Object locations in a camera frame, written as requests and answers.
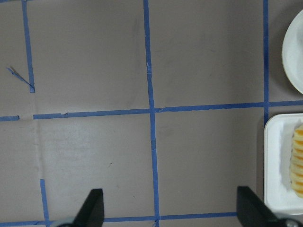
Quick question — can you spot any white rectangular tray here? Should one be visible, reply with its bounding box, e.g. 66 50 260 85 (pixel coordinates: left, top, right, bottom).
263 113 303 215

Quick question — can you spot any cream plate under lemon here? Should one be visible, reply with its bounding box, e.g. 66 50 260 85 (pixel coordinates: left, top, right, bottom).
281 10 303 94

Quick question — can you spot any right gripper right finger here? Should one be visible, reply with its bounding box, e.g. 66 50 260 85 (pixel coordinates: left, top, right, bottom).
236 186 288 227

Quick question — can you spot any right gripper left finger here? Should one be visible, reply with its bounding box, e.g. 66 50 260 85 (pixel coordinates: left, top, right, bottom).
71 189 105 227

